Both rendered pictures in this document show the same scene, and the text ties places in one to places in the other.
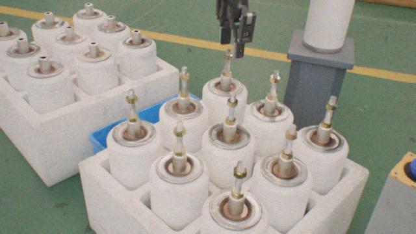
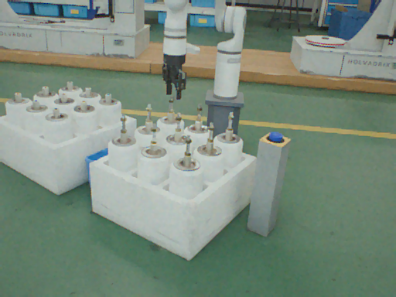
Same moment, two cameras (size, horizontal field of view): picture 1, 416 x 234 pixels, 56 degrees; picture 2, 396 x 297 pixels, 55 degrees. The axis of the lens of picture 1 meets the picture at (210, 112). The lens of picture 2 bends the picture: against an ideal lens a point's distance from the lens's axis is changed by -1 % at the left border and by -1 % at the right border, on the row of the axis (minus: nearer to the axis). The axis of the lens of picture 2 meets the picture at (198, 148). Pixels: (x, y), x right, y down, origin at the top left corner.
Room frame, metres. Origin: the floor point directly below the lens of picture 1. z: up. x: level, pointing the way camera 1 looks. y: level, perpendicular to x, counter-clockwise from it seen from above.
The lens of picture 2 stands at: (-0.56, 0.10, 0.75)
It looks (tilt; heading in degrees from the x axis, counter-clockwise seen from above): 25 degrees down; 349
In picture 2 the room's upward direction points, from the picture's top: 4 degrees clockwise
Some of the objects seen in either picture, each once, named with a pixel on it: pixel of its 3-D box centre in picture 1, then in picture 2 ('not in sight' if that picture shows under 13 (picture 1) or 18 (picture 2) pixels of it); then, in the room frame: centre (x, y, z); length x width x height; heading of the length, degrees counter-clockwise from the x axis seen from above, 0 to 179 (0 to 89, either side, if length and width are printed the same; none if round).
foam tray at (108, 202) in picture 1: (223, 199); (175, 184); (0.55, -0.03, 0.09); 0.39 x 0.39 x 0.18; 48
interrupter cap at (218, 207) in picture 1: (235, 208); (186, 164); (0.38, -0.04, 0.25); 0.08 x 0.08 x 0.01
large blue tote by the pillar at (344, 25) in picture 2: not in sight; (348, 25); (4.36, -2.71, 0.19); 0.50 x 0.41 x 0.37; 171
